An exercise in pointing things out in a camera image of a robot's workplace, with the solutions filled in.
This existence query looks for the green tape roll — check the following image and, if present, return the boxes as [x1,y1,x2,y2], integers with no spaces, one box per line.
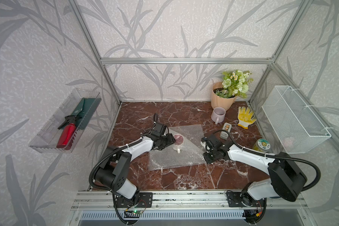
[253,138,271,153]

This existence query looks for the clear bubble wrap sheet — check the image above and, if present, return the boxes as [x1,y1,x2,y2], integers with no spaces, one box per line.
[148,124,205,170]

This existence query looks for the clear plastic wall bin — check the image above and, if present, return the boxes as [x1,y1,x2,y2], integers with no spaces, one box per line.
[29,88,102,153]

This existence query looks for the white mug red inside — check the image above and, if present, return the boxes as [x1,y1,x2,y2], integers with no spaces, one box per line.
[172,134,184,153]

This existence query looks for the terracotta flower pot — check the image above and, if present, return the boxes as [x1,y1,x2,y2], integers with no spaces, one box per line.
[211,82,237,111]

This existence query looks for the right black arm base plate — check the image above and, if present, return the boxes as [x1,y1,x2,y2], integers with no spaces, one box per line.
[226,190,266,208]

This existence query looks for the pale pink mug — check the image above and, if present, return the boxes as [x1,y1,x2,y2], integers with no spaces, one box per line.
[211,107,226,124]

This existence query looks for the yellow work glove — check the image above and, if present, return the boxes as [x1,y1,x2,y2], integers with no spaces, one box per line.
[238,106,257,129]

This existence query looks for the white wire mesh basket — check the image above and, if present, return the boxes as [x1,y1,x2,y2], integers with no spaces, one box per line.
[262,86,331,154]

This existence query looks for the aluminium mounting rail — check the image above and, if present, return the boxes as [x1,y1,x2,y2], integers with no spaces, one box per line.
[71,190,308,211]

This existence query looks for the small grey tray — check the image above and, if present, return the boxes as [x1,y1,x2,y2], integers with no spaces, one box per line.
[219,122,233,140]

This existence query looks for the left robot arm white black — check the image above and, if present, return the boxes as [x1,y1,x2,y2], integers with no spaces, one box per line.
[89,122,175,203]

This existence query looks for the green garden trowel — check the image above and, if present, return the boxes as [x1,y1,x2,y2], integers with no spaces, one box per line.
[72,98,98,130]

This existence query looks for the red handled pruning shears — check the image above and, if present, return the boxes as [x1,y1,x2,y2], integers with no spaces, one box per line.
[56,115,81,150]

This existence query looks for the green white artificial flowers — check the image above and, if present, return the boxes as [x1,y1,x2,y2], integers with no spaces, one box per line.
[214,70,253,99]

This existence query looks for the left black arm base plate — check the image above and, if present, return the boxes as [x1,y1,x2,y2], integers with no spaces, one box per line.
[114,192,153,208]

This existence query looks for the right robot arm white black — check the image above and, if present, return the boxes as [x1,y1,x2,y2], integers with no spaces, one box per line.
[201,131,321,206]

